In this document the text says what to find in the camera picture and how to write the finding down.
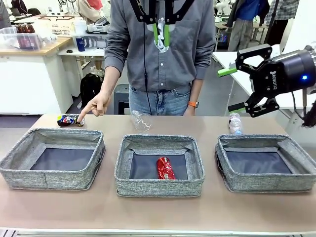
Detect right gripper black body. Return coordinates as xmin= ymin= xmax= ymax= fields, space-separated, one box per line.
xmin=249 ymin=49 xmax=316 ymax=99

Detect clear plastic bottle blue cap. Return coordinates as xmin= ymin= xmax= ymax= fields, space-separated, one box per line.
xmin=228 ymin=112 xmax=244 ymax=135

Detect clear plastic cup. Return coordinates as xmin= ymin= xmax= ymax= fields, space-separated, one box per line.
xmin=130 ymin=110 xmax=153 ymax=132

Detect crushed red can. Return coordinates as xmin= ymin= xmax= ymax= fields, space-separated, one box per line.
xmin=157 ymin=157 xmax=176 ymax=180

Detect crushed dark blue can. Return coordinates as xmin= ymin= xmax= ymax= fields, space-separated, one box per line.
xmin=57 ymin=114 xmax=85 ymax=128

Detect person's right forearm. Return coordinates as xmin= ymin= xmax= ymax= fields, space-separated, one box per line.
xmin=98 ymin=65 xmax=124 ymax=98

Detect person's left forearm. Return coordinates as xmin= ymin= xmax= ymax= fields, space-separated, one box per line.
xmin=189 ymin=78 xmax=201 ymax=103

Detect person's right hand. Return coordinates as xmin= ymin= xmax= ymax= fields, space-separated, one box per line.
xmin=76 ymin=92 xmax=112 ymax=124

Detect white table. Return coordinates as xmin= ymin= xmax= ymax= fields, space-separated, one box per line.
xmin=212 ymin=44 xmax=316 ymax=117

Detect person in grey shirt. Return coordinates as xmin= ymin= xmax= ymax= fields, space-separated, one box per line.
xmin=103 ymin=0 xmax=217 ymax=117

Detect background person khaki trousers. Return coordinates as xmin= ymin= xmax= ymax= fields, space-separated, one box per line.
xmin=227 ymin=0 xmax=271 ymax=52

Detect background person plaid shirt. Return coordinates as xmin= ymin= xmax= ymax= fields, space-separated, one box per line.
xmin=263 ymin=0 xmax=301 ymax=54

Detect beige hanging jacket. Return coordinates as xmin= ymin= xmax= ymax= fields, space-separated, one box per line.
xmin=78 ymin=0 xmax=104 ymax=22

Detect grey metal stool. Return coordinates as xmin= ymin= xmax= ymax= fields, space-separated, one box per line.
xmin=113 ymin=83 xmax=130 ymax=116

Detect white desk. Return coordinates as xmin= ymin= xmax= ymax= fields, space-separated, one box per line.
xmin=58 ymin=33 xmax=109 ymax=75

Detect white plastic jug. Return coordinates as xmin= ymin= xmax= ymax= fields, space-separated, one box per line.
xmin=74 ymin=19 xmax=87 ymax=35

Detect blue drink bottle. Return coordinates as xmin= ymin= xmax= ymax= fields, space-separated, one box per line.
xmin=75 ymin=36 xmax=86 ymax=52

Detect grey fabric basket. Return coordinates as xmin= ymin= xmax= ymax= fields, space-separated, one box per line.
xmin=0 ymin=127 xmax=106 ymax=191
xmin=114 ymin=134 xmax=205 ymax=198
xmin=215 ymin=134 xmax=316 ymax=193

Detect black backpack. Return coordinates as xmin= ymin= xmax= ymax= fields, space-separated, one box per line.
xmin=80 ymin=73 xmax=103 ymax=112

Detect white lattice crate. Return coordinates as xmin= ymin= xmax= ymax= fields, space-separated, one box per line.
xmin=40 ymin=15 xmax=76 ymax=37

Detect white cabinet wooden top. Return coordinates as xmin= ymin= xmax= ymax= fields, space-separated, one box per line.
xmin=0 ymin=37 xmax=75 ymax=116

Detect clear plastic storage box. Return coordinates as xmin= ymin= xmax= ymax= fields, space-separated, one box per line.
xmin=0 ymin=26 xmax=43 ymax=50

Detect thin black hanging cable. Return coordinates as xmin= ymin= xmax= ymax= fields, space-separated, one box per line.
xmin=143 ymin=22 xmax=152 ymax=116

